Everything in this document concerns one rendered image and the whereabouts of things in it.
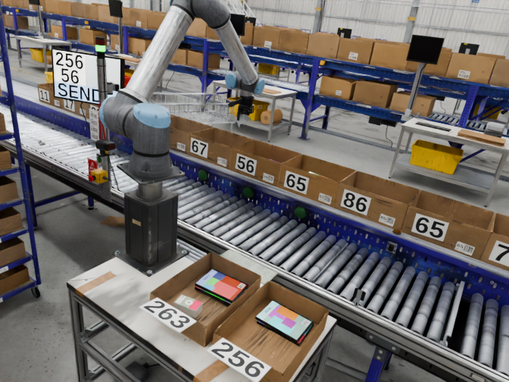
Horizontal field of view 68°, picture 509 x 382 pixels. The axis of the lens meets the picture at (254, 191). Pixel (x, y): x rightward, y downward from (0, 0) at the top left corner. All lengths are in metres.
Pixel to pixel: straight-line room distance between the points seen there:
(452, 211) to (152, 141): 1.69
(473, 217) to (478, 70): 4.29
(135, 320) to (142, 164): 0.62
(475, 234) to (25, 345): 2.52
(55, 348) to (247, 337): 1.40
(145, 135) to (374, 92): 5.30
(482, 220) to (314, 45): 5.32
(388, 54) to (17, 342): 6.03
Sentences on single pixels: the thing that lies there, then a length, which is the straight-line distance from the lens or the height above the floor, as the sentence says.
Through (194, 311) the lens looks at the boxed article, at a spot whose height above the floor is 0.80.
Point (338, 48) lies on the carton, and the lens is 7.07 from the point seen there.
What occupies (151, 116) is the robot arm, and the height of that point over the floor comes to 1.46.
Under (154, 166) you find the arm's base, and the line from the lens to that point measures 1.65.
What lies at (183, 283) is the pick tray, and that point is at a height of 0.78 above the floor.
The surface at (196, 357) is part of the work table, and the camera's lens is 1.47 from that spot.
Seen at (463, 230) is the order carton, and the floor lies 1.01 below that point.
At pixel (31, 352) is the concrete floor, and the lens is 2.66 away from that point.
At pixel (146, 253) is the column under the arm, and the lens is 1.82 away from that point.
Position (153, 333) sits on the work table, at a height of 0.75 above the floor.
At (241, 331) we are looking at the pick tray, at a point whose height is 0.76.
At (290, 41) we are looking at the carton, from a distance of 7.44.
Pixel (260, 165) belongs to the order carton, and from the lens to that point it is 2.48.
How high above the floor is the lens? 1.85
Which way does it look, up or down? 24 degrees down
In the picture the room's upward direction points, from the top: 7 degrees clockwise
